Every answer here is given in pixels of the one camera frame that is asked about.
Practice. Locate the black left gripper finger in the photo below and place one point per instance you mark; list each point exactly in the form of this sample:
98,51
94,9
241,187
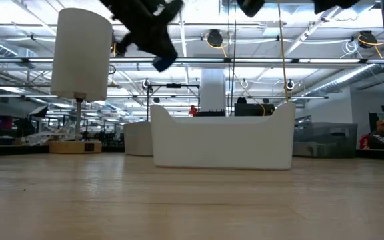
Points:
155,43
125,43

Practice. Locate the light grey plastic bin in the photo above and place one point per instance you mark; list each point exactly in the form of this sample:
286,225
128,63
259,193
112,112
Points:
138,140

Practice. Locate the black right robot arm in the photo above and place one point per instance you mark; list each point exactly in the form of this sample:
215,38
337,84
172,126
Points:
332,5

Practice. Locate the white shade wooden base lamp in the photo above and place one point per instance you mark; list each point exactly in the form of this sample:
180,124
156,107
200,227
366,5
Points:
82,53

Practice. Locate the white building pillar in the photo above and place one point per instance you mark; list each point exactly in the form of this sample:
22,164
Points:
213,90

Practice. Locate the red background object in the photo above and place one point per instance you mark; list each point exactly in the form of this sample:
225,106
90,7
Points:
193,110

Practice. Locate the black background monitor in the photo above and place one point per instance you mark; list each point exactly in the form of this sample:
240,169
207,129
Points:
253,110

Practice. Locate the white plastic bin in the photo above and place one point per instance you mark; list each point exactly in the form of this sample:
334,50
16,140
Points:
222,143

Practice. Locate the dark translucent plastic bin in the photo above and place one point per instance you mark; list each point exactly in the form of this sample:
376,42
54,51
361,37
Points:
325,140

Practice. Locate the black background rig frame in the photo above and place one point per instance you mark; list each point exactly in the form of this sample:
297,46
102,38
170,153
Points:
173,85

